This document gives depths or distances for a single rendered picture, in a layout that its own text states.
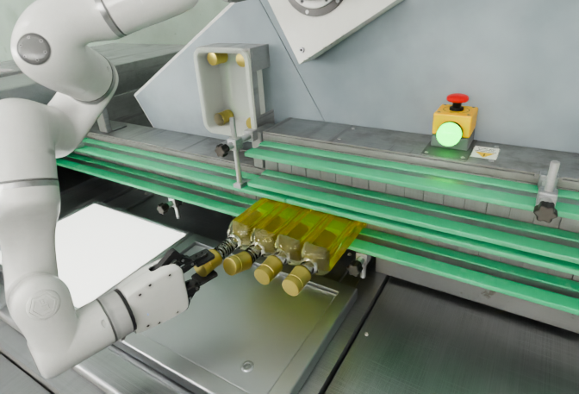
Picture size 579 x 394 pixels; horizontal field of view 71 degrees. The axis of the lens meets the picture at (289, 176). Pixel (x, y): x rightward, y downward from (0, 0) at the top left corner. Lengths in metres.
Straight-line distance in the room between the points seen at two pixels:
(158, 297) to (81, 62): 0.38
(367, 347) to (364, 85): 0.55
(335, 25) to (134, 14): 0.41
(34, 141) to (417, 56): 0.70
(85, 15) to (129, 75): 1.11
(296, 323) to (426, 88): 0.54
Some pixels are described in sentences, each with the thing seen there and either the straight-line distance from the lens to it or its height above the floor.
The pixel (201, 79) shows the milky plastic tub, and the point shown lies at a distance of 1.10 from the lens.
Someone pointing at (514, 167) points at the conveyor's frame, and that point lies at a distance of 0.80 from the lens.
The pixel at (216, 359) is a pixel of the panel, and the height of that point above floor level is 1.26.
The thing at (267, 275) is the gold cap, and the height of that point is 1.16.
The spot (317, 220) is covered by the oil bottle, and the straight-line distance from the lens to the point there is 0.83.
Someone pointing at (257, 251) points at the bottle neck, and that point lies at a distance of 0.79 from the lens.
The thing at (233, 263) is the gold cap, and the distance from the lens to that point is 0.75.
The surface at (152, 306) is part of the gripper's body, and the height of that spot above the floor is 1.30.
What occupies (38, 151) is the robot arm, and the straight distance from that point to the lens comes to 0.69.
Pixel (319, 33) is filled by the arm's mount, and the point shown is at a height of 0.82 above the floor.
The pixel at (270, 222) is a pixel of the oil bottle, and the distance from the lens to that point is 0.84.
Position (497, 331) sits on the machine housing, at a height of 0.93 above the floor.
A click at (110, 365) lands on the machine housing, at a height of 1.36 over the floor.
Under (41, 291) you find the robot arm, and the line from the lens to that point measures 0.66.
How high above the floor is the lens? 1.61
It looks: 49 degrees down
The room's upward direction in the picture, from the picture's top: 127 degrees counter-clockwise
